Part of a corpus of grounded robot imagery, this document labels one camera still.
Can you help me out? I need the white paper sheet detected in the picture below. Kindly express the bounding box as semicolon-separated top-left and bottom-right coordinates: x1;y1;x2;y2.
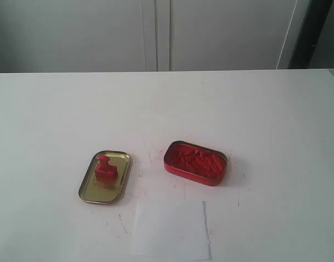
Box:
130;200;212;260

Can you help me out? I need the red ink pad tin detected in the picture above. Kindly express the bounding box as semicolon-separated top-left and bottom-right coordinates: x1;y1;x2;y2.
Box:
163;140;228;186

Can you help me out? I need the gold tin lid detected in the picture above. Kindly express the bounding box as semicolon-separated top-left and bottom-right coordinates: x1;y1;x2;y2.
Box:
78;150;131;204

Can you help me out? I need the red plastic stamp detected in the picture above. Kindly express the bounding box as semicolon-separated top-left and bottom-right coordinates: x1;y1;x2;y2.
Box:
94;154;118;188

